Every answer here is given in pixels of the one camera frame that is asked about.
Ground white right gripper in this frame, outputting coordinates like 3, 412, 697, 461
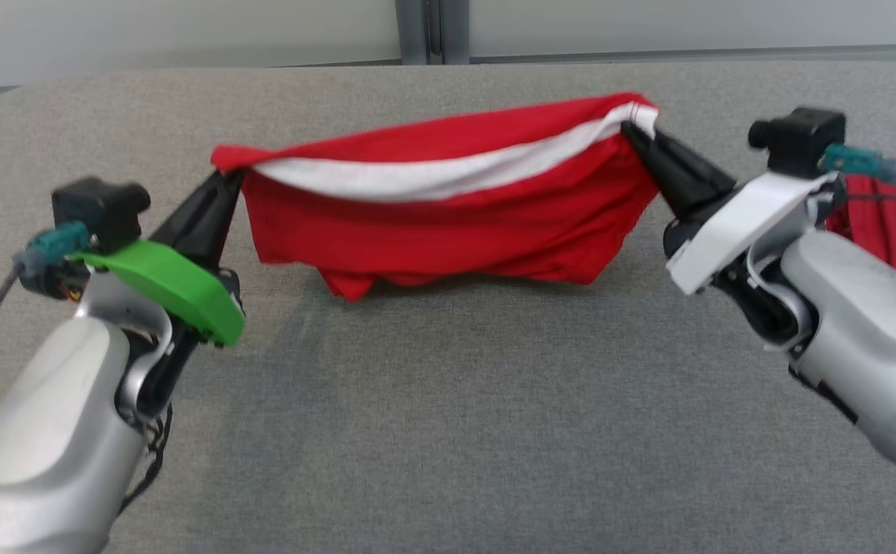
621, 122, 841, 298

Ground black left arm cable bundle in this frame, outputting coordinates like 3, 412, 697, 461
115, 400, 176, 518

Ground red shorts with white stripe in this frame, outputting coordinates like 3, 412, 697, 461
210, 92, 661, 303

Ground left camera cable teal plug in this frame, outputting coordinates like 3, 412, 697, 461
0, 222, 92, 372

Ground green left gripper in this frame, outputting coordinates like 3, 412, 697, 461
82, 170, 247, 348

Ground grey metal partition post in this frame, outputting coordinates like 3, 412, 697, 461
438, 0, 471, 65
396, 0, 435, 66

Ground grey fabric sofa cushion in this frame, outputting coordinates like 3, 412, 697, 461
0, 60, 896, 554

